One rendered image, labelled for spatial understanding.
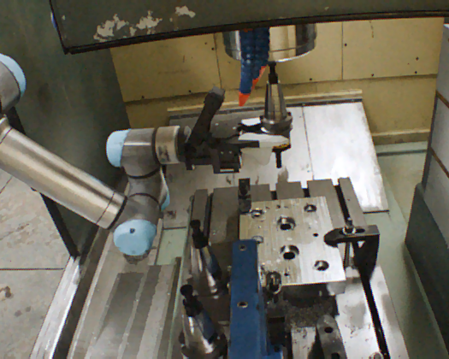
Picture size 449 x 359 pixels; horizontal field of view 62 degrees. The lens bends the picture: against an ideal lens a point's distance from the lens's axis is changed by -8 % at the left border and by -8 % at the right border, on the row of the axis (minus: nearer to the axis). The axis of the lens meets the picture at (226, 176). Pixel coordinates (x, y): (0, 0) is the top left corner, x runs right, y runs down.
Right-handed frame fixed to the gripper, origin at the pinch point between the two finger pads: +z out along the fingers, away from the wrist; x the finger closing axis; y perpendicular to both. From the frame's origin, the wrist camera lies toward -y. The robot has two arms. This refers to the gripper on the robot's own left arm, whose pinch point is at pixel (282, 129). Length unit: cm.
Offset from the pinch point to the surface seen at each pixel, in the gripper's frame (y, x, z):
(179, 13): -30.3, 33.2, -6.6
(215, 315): 8.3, 35.7, -9.0
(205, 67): 21, -98, -35
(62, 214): 32, -14, -67
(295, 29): -20.7, 6.7, 3.4
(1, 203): 127, -142, -231
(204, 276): 5.4, 31.1, -10.7
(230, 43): -19.0, 5.3, -6.8
